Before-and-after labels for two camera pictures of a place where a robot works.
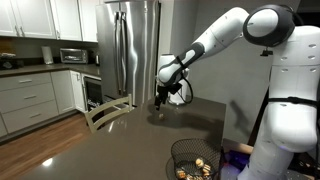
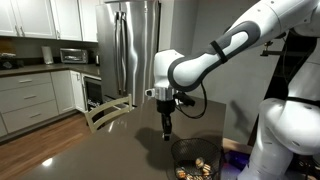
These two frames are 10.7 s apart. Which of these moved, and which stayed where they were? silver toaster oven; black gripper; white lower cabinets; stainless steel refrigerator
Moved: black gripper
Stayed: stainless steel refrigerator; silver toaster oven; white lower cabinets
